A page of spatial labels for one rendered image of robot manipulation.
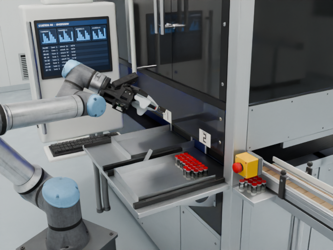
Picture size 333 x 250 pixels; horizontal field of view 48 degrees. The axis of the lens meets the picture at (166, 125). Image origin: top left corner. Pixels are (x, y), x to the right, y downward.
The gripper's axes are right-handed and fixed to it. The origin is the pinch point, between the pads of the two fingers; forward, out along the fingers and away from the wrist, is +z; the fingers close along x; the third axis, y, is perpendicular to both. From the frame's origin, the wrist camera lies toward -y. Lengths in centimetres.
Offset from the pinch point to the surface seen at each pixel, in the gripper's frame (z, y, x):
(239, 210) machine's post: 51, 13, -22
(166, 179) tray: 18.2, 13.0, -24.9
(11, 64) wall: -234, -261, -416
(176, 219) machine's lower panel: 39, 6, -75
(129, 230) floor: 24, -3, -150
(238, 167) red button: 37.4, 9.6, 1.2
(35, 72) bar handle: -61, -24, -51
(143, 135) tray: 3, -21, -57
